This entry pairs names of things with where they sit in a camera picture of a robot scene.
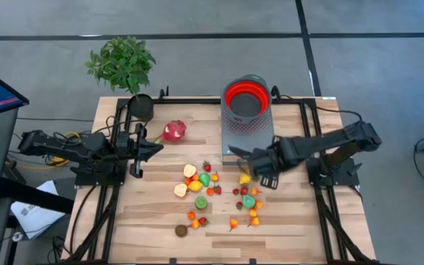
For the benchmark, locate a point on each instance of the green fruit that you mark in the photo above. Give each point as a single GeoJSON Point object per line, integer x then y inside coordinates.
{"type": "Point", "coordinates": [249, 201]}
{"type": "Point", "coordinates": [204, 179]}

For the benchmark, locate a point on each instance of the halved cream fruit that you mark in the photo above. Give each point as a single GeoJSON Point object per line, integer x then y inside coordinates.
{"type": "Point", "coordinates": [189, 170]}
{"type": "Point", "coordinates": [180, 190]}

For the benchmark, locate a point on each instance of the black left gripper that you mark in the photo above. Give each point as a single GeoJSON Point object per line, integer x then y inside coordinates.
{"type": "Point", "coordinates": [138, 147]}

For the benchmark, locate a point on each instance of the brown whole kiwi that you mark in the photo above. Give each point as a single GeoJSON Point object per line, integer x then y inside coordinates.
{"type": "Point", "coordinates": [181, 230]}

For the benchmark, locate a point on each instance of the small orange fruit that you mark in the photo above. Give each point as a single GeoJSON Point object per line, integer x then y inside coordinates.
{"type": "Point", "coordinates": [258, 204]}
{"type": "Point", "coordinates": [255, 191]}
{"type": "Point", "coordinates": [255, 221]}
{"type": "Point", "coordinates": [215, 177]}
{"type": "Point", "coordinates": [194, 177]}
{"type": "Point", "coordinates": [188, 181]}
{"type": "Point", "coordinates": [253, 212]}

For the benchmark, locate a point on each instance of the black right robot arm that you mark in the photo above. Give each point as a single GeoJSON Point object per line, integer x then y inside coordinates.
{"type": "Point", "coordinates": [329, 141]}

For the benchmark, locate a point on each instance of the green plant in black pot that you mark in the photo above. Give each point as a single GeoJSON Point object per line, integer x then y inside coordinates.
{"type": "Point", "coordinates": [121, 64]}

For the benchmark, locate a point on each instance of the grey perforated metal shelf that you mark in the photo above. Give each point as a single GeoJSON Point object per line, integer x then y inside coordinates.
{"type": "Point", "coordinates": [247, 140]}

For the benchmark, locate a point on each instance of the white paper sheets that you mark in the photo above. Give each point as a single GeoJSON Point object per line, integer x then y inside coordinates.
{"type": "Point", "coordinates": [35, 213]}

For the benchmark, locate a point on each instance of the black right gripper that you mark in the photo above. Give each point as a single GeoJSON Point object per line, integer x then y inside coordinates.
{"type": "Point", "coordinates": [271, 160]}

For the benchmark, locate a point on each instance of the small red strawberry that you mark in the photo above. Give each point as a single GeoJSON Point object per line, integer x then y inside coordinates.
{"type": "Point", "coordinates": [244, 190]}
{"type": "Point", "coordinates": [217, 190]}
{"type": "Point", "coordinates": [239, 205]}
{"type": "Point", "coordinates": [236, 191]}
{"type": "Point", "coordinates": [207, 166]}

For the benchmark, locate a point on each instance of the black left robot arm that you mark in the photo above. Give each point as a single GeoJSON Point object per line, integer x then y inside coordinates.
{"type": "Point", "coordinates": [68, 145]}

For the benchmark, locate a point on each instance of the halved green kiwi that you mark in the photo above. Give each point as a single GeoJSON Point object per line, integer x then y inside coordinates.
{"type": "Point", "coordinates": [201, 202]}

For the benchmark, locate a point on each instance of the large leafy strawberry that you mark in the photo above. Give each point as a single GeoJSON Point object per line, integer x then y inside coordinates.
{"type": "Point", "coordinates": [202, 221]}

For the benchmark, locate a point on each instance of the small red fruit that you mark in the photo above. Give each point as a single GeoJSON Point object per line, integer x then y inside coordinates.
{"type": "Point", "coordinates": [191, 215]}

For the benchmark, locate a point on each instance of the yellow lemon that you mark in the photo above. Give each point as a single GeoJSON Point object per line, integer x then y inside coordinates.
{"type": "Point", "coordinates": [195, 186]}
{"type": "Point", "coordinates": [245, 179]}

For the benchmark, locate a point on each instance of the pink dragon fruit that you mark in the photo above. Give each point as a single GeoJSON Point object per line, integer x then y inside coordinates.
{"type": "Point", "coordinates": [173, 130]}

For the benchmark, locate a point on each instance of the black desk beam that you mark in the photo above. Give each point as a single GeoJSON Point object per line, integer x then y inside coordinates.
{"type": "Point", "coordinates": [31, 197]}

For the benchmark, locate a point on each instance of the orange yellow pear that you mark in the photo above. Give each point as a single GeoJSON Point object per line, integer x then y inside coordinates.
{"type": "Point", "coordinates": [195, 223]}

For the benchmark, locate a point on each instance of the orange red peach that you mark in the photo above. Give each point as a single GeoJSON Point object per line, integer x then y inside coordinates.
{"type": "Point", "coordinates": [210, 191]}

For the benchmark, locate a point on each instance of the red collapsible bowl grey rim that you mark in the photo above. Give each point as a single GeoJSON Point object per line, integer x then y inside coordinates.
{"type": "Point", "coordinates": [234, 97]}

